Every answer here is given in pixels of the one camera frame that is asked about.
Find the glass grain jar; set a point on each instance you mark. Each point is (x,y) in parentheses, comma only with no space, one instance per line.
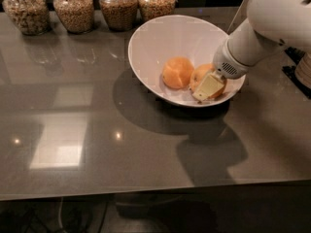
(30,17)
(77,16)
(150,9)
(119,14)

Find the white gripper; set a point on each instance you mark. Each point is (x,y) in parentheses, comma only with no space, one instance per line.
(225,63)

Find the orange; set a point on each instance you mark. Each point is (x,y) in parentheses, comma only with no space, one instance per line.
(176,72)
(197,76)

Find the far left glass grain jar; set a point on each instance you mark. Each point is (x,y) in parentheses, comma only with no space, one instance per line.
(30,17)

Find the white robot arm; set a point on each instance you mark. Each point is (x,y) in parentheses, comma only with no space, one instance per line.
(270,26)

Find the white tilted bowl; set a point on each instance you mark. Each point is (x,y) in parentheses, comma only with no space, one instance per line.
(162,38)

